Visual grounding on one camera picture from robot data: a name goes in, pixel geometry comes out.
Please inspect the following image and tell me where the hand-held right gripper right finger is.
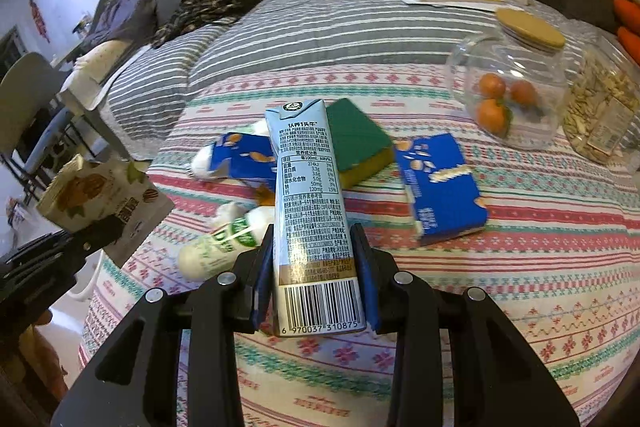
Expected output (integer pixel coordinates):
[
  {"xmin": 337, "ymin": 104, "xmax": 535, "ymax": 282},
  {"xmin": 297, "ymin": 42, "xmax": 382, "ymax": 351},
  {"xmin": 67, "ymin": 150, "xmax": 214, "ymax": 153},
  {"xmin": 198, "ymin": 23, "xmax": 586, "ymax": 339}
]
[{"xmin": 350, "ymin": 223, "xmax": 583, "ymax": 427}]

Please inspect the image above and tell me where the clear plastic seed jar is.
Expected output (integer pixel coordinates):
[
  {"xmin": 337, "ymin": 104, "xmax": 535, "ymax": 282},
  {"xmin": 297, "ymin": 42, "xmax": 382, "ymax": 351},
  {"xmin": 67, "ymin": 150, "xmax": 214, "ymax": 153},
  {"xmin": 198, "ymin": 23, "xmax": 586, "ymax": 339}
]
[{"xmin": 562, "ymin": 34, "xmax": 640, "ymax": 165}]

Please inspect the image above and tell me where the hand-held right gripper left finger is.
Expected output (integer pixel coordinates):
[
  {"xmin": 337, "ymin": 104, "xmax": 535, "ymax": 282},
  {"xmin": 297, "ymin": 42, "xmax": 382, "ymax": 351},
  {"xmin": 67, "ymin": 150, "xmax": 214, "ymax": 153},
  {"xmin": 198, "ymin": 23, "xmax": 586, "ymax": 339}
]
[{"xmin": 50, "ymin": 223, "xmax": 277, "ymax": 427}]

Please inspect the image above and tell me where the red wall decoration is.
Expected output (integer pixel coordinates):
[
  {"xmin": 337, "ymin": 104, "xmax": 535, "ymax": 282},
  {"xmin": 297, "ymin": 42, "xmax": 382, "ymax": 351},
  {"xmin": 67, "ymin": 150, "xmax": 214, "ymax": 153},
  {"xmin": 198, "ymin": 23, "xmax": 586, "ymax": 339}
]
[{"xmin": 27, "ymin": 0, "xmax": 52, "ymax": 44}]

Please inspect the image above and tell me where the green yellow sponge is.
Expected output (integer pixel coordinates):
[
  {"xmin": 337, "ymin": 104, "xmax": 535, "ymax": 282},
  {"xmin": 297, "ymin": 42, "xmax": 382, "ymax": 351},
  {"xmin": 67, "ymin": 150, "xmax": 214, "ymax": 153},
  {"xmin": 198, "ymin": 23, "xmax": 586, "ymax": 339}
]
[{"xmin": 327, "ymin": 98, "xmax": 396, "ymax": 188}]

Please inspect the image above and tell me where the light blue milk carton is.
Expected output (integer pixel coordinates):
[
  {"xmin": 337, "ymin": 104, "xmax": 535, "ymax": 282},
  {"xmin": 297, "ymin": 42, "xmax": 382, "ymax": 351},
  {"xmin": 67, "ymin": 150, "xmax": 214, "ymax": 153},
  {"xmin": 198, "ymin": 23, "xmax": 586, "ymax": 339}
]
[{"xmin": 264, "ymin": 99, "xmax": 373, "ymax": 338}]

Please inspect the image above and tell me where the orange mandarin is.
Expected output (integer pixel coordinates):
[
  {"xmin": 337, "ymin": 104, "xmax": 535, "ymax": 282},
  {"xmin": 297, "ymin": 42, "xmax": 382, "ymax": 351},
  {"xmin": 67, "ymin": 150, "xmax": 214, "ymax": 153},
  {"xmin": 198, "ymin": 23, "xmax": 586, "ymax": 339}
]
[
  {"xmin": 510, "ymin": 79, "xmax": 539, "ymax": 106},
  {"xmin": 475, "ymin": 99, "xmax": 514, "ymax": 136},
  {"xmin": 478, "ymin": 73, "xmax": 507, "ymax": 100}
]

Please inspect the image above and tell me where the blue snack packet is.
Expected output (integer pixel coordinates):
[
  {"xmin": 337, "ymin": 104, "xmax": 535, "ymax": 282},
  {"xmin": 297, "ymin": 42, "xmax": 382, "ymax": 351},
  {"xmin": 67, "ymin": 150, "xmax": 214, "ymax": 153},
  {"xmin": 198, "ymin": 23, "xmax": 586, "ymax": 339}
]
[{"xmin": 190, "ymin": 121, "xmax": 268, "ymax": 182}]

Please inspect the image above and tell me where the colourful patterned blanket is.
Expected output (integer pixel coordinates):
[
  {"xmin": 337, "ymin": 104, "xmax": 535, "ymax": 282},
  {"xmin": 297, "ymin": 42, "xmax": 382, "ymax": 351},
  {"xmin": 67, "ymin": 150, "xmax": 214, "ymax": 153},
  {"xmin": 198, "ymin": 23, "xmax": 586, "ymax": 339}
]
[{"xmin": 80, "ymin": 29, "xmax": 640, "ymax": 427}]

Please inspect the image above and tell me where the purple jacket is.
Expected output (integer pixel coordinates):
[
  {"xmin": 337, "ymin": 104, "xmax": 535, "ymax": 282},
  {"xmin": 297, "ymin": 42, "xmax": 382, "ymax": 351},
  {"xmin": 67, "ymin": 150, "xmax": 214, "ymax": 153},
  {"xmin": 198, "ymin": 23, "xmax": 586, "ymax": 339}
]
[{"xmin": 90, "ymin": 0, "xmax": 158, "ymax": 50}]

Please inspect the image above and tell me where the white side table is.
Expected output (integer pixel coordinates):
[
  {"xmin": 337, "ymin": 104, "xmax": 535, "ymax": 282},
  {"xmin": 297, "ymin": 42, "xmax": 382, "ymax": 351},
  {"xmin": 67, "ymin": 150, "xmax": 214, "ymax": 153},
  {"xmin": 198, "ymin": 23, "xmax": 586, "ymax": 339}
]
[{"xmin": 57, "ymin": 72, "xmax": 133, "ymax": 162}]

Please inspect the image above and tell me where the white plastic bottle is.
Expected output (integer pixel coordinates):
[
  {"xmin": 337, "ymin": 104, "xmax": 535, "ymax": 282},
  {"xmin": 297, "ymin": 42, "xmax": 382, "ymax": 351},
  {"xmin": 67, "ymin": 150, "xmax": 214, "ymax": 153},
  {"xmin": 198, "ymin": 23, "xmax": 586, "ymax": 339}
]
[{"xmin": 210, "ymin": 201, "xmax": 252, "ymax": 230}]

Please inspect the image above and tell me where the crushed blue carton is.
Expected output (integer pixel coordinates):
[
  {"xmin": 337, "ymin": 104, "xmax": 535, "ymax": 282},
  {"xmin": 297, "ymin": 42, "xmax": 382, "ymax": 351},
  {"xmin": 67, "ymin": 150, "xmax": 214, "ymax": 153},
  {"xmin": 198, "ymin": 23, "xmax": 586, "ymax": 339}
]
[{"xmin": 212, "ymin": 132, "xmax": 281, "ymax": 208}]

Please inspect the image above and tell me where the grey chair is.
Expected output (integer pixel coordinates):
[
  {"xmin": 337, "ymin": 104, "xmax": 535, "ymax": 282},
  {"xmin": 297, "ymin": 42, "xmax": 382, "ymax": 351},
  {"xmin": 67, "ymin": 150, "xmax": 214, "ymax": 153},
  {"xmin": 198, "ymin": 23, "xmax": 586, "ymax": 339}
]
[{"xmin": 0, "ymin": 52, "xmax": 76, "ymax": 202}]

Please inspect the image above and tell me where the person's left forearm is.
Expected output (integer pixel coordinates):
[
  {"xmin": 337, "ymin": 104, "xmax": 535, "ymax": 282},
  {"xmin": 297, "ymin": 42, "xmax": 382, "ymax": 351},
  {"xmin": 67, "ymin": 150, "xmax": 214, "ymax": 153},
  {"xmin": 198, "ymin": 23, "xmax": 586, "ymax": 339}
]
[{"xmin": 20, "ymin": 309, "xmax": 69, "ymax": 404}]

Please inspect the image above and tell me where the white bottle green label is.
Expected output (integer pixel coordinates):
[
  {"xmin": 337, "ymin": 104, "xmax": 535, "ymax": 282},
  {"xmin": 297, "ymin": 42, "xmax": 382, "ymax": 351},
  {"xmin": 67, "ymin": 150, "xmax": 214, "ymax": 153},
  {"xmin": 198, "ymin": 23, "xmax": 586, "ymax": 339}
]
[{"xmin": 177, "ymin": 206, "xmax": 275, "ymax": 282}]

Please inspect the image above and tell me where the cream dotted pillow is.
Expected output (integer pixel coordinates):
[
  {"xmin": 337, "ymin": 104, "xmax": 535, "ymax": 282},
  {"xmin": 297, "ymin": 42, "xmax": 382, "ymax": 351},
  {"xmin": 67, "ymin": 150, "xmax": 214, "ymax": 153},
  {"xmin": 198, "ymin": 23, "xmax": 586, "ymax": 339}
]
[{"xmin": 75, "ymin": 38, "xmax": 126, "ymax": 82}]

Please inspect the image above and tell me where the grey striped blanket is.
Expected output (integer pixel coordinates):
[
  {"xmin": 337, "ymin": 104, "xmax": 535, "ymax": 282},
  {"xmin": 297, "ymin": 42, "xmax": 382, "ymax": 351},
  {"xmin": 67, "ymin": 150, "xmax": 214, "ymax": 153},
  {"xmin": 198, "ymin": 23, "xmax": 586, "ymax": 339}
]
[{"xmin": 102, "ymin": 0, "xmax": 616, "ymax": 158}]

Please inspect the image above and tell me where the blue cardboard box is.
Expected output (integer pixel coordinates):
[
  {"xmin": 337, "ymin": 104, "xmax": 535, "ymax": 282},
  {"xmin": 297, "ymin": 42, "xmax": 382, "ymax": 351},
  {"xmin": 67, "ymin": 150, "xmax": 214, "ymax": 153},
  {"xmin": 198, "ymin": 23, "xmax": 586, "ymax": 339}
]
[{"xmin": 392, "ymin": 133, "xmax": 490, "ymax": 248}]

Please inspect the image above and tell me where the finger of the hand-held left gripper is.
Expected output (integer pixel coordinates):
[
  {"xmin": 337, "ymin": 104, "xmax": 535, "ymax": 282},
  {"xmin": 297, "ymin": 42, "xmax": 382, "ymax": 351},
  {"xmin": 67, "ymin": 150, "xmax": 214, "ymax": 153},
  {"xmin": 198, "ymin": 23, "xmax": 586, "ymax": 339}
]
[{"xmin": 2, "ymin": 214, "xmax": 127, "ymax": 280}]

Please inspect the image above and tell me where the white round container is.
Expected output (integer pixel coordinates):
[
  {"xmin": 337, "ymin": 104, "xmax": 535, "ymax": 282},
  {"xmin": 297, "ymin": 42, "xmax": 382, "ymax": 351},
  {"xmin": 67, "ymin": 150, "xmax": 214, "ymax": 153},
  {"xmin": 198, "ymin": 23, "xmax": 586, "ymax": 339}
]
[{"xmin": 75, "ymin": 252, "xmax": 109, "ymax": 304}]

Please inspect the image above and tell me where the dark patterned cloth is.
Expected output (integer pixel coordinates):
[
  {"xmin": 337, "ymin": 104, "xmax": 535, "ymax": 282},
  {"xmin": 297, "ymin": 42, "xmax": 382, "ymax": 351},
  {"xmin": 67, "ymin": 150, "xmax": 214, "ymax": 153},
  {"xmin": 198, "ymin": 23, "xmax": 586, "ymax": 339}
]
[{"xmin": 150, "ymin": 0, "xmax": 263, "ymax": 50}]

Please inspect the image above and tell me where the beige drink carton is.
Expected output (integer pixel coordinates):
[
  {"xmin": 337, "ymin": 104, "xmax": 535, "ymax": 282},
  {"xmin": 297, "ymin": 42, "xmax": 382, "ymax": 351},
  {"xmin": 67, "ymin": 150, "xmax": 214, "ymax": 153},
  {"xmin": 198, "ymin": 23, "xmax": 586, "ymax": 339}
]
[{"xmin": 36, "ymin": 154, "xmax": 176, "ymax": 268}]

